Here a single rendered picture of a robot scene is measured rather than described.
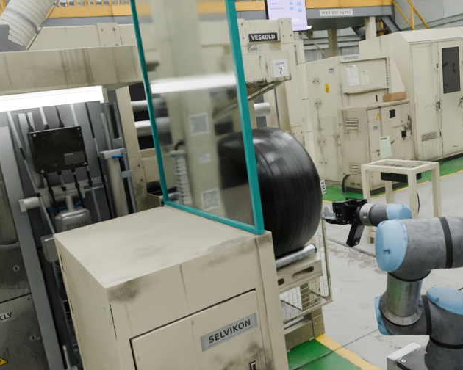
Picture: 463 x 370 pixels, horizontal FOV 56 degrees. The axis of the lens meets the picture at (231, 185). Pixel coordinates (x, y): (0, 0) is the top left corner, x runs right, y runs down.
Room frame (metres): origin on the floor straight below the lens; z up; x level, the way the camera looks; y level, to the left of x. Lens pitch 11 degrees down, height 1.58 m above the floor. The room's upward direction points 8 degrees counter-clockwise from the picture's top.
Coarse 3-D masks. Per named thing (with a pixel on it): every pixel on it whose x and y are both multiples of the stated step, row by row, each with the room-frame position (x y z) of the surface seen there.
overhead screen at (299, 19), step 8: (264, 0) 5.69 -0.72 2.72; (272, 0) 5.70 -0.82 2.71; (280, 0) 5.75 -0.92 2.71; (288, 0) 5.81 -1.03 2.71; (296, 0) 5.86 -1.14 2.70; (304, 0) 5.92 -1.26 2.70; (272, 8) 5.69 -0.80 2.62; (280, 8) 5.74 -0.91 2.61; (288, 8) 5.80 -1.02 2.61; (296, 8) 5.86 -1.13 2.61; (304, 8) 5.91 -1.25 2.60; (272, 16) 5.68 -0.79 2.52; (280, 16) 5.74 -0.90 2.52; (288, 16) 5.79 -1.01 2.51; (296, 16) 5.85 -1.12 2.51; (304, 16) 5.91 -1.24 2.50; (296, 24) 5.84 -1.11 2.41; (304, 24) 5.90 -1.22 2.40
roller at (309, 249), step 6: (306, 246) 1.80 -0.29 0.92; (312, 246) 1.80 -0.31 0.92; (294, 252) 1.75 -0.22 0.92; (300, 252) 1.76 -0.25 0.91; (306, 252) 1.77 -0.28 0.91; (312, 252) 1.79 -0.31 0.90; (276, 258) 1.70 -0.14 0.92; (282, 258) 1.71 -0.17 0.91; (288, 258) 1.72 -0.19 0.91; (294, 258) 1.73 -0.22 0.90; (300, 258) 1.75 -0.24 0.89; (276, 264) 1.69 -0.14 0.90; (282, 264) 1.70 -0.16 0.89
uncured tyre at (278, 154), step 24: (264, 144) 1.69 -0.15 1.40; (288, 144) 1.73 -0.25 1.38; (264, 168) 1.62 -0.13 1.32; (288, 168) 1.64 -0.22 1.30; (312, 168) 1.69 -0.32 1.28; (264, 192) 1.59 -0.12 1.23; (288, 192) 1.60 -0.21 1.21; (312, 192) 1.65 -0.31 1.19; (264, 216) 1.60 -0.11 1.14; (288, 216) 1.59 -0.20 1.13; (312, 216) 1.66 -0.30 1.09; (288, 240) 1.63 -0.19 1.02
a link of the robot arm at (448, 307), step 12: (432, 288) 1.21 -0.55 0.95; (444, 288) 1.21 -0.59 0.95; (432, 300) 1.16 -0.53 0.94; (444, 300) 1.13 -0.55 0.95; (456, 300) 1.13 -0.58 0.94; (432, 312) 1.14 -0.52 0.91; (444, 312) 1.13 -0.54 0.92; (456, 312) 1.12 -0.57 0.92; (432, 324) 1.13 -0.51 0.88; (444, 324) 1.12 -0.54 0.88; (456, 324) 1.12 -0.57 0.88; (432, 336) 1.17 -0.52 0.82; (444, 336) 1.13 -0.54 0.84; (456, 336) 1.12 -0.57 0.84
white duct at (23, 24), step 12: (12, 0) 1.66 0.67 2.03; (24, 0) 1.65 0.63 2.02; (36, 0) 1.67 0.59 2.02; (48, 0) 1.70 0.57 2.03; (12, 12) 1.63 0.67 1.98; (24, 12) 1.64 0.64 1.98; (36, 12) 1.67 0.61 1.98; (12, 24) 1.62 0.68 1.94; (24, 24) 1.64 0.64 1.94; (36, 24) 1.68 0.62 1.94; (12, 36) 1.62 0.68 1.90; (24, 36) 1.64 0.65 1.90
